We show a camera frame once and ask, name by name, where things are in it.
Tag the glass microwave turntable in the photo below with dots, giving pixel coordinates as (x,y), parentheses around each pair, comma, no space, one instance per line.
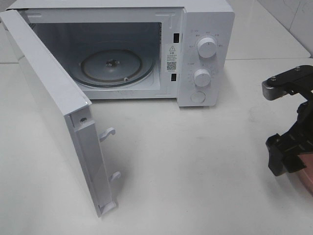
(114,68)

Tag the white microwave oven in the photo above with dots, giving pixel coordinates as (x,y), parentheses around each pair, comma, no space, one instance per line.
(74,29)

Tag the lower white timer knob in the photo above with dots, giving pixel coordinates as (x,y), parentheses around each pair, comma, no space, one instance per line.
(202,78)

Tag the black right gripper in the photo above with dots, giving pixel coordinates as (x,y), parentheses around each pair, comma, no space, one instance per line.
(285,150)

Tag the upper white power knob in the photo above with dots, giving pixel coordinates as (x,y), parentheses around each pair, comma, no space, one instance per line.
(207,46)

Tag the white warning label sticker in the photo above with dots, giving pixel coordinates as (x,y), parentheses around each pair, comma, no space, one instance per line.
(172,55)

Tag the pink round plate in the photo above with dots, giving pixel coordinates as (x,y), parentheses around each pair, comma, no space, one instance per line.
(300,171)

